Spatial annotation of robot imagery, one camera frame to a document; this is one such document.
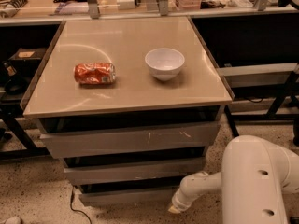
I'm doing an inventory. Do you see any grey bottom drawer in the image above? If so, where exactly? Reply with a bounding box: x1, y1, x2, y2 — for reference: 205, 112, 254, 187
79, 176, 183, 206

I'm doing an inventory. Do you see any grey drawer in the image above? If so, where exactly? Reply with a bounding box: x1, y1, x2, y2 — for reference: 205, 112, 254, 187
64, 147, 205, 185
36, 106, 224, 159
79, 176, 183, 206

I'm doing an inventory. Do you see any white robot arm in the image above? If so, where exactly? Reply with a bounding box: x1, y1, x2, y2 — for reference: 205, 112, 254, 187
169, 135, 299, 224

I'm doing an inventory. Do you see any grey middle drawer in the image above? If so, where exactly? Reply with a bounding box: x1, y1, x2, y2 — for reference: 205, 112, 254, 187
64, 147, 205, 185

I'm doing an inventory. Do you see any grey top drawer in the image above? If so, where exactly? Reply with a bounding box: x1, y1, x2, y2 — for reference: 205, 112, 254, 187
36, 106, 224, 159

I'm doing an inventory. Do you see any grey drawer cabinet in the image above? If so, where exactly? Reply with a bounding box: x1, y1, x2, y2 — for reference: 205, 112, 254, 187
20, 16, 235, 207

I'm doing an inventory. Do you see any white bowl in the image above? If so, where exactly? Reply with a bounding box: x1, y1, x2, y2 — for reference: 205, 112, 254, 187
145, 48, 185, 81

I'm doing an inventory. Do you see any crushed orange soda can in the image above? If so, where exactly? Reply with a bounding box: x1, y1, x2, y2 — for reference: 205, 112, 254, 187
74, 63, 116, 85

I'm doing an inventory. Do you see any white shoe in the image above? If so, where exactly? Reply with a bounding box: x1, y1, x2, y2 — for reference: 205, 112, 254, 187
0, 217, 22, 224

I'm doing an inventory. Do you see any black box with label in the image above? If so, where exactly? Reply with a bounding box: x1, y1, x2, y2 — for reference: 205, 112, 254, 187
9, 48, 47, 61

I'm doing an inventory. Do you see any black cable on floor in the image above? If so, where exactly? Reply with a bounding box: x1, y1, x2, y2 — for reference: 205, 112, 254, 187
69, 186, 93, 224

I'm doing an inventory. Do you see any white corrugated hose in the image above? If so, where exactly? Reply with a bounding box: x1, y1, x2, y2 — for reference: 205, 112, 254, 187
0, 0, 30, 19

